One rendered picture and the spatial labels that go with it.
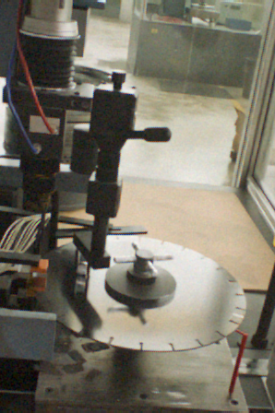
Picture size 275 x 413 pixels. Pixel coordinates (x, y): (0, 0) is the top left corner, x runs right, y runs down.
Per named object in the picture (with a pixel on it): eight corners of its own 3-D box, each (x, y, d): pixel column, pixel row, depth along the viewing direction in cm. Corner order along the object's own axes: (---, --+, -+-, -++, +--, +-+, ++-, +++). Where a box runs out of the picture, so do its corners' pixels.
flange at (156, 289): (142, 260, 97) (145, 246, 96) (190, 290, 90) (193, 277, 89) (89, 277, 90) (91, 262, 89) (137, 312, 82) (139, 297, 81)
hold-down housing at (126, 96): (123, 210, 83) (143, 70, 75) (119, 224, 79) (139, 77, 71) (85, 204, 84) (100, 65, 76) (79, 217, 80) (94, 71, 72)
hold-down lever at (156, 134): (165, 136, 78) (168, 116, 77) (170, 151, 72) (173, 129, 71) (106, 130, 77) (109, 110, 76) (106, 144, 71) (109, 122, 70)
